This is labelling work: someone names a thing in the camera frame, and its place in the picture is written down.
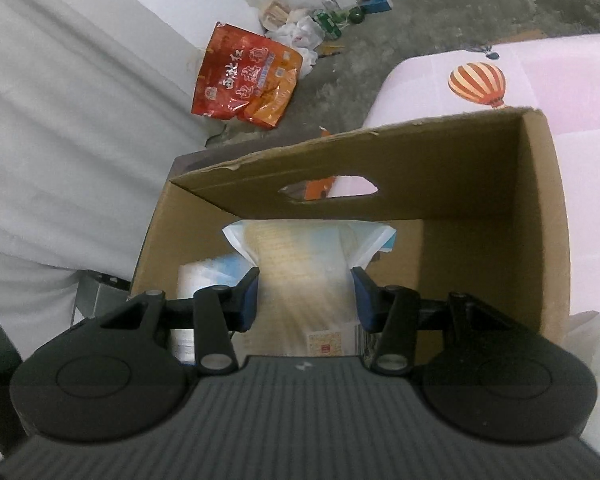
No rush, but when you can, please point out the grey curtain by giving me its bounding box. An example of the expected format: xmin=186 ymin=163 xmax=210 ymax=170
xmin=0 ymin=0 xmax=208 ymax=356

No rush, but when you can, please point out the brown cardboard box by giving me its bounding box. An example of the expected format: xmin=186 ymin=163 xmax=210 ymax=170
xmin=132 ymin=108 xmax=570 ymax=344

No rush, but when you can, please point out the blue white tissue pack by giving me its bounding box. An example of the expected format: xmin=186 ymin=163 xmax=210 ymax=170
xmin=223 ymin=220 xmax=396 ymax=360

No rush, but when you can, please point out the red orange snack bag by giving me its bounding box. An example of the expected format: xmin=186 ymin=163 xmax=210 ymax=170
xmin=192 ymin=23 xmax=302 ymax=129

